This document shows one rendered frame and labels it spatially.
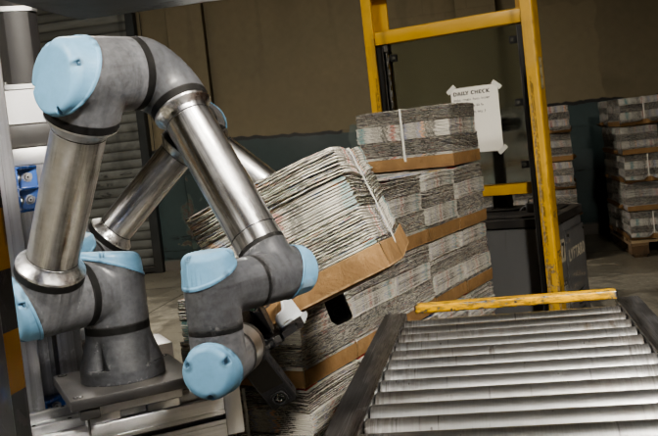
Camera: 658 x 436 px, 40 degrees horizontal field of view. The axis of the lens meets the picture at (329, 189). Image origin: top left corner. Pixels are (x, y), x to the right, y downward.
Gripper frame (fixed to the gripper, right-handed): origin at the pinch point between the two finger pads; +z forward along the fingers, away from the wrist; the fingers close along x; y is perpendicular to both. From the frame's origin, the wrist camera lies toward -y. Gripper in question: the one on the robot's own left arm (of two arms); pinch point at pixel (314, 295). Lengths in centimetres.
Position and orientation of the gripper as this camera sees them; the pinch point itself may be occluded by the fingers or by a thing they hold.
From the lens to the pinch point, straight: 187.5
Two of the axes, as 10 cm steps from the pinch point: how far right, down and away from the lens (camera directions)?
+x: 8.8, -4.5, -1.7
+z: -1.6, 0.7, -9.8
